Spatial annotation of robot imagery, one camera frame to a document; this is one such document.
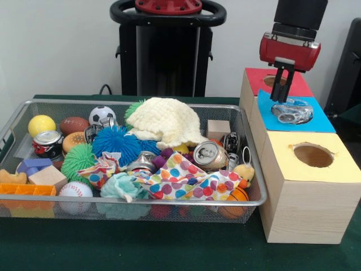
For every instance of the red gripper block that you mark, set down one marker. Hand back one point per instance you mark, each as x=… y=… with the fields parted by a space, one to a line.
x=290 y=52

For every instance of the clear plastic bottle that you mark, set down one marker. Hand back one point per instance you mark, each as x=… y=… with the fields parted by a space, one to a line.
x=296 y=112

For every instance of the white knitted cloth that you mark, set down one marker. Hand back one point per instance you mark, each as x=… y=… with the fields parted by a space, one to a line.
x=166 y=121

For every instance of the blue spiky ball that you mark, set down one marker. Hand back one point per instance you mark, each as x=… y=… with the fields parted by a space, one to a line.
x=115 y=144

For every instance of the wooden box with three holes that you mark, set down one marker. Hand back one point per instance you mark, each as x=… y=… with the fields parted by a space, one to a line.
x=304 y=197

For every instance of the black upright panel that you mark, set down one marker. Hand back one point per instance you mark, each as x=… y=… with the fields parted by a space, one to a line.
x=350 y=73

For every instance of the green cloth side table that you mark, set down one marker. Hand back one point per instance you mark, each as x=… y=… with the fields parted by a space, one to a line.
x=352 y=116

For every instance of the crushed silver can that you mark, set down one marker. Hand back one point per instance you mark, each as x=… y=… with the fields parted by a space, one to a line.
x=210 y=155

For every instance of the polka dot cloth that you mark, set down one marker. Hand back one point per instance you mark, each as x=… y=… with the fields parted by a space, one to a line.
x=186 y=180

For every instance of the green spiky ball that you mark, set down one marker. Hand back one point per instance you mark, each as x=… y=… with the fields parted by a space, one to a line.
x=79 y=161

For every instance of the small white baseball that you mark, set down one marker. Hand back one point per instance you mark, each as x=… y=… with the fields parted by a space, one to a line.
x=75 y=192

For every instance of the red and silver can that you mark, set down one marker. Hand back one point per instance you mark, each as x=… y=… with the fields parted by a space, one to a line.
x=48 y=144

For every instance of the smooth yellow ball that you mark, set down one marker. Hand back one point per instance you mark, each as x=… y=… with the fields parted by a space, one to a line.
x=42 y=125

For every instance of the plain wooden cube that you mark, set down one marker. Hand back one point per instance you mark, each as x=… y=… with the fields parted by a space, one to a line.
x=46 y=178

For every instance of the orange toy building block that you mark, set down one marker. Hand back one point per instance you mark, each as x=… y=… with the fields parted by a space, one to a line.
x=25 y=189

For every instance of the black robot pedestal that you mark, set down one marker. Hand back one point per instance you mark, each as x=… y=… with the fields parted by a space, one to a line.
x=163 y=56

